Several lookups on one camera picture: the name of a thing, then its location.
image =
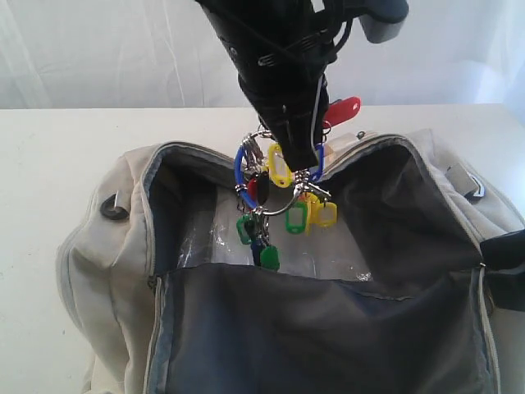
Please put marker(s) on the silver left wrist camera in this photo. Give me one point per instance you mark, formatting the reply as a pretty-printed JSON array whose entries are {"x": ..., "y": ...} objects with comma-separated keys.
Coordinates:
[{"x": 378, "y": 32}]

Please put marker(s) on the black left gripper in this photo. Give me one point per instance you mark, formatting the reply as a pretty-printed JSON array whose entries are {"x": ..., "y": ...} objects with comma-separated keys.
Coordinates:
[{"x": 281, "y": 50}]

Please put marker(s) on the beige fabric duffel bag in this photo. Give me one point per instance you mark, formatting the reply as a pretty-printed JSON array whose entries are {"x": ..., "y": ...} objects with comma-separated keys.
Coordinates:
[{"x": 392, "y": 299}]

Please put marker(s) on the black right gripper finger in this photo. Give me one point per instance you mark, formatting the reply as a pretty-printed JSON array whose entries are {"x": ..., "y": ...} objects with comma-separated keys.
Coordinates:
[{"x": 503, "y": 257}]

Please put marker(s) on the bunch of colourful key tags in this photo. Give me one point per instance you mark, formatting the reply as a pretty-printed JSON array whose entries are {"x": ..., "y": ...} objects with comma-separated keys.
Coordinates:
[{"x": 267, "y": 188}]

